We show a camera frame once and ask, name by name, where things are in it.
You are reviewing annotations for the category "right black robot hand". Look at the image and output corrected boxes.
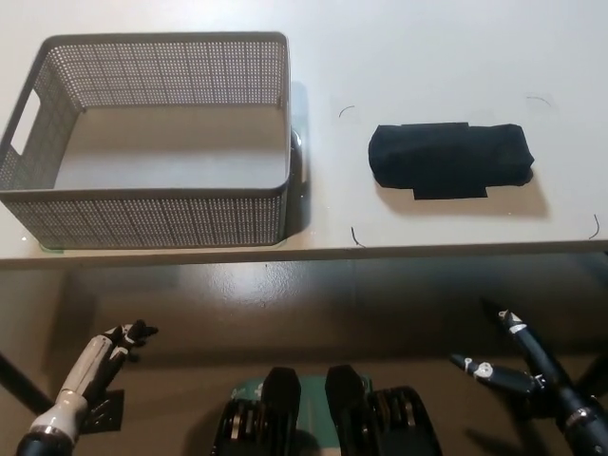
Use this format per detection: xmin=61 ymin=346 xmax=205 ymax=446
xmin=449 ymin=297 xmax=596 ymax=425

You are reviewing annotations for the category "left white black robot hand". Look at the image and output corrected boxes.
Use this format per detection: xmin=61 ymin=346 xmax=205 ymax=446
xmin=30 ymin=320 xmax=159 ymax=437

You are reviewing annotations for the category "black table leg with foot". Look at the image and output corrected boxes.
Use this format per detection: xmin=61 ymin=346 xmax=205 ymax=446
xmin=0 ymin=351 xmax=125 ymax=434
xmin=577 ymin=353 xmax=608 ymax=396

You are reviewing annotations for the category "grey perforated plastic basket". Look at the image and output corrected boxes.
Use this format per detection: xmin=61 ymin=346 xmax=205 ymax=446
xmin=0 ymin=31 xmax=292 ymax=251

